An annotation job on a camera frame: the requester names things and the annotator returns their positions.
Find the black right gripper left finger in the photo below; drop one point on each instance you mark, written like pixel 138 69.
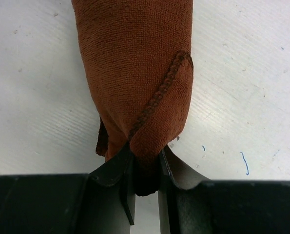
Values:
pixel 119 171

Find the brown towel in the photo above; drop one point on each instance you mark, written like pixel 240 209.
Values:
pixel 137 60

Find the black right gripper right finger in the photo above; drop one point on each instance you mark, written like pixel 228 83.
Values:
pixel 183 208

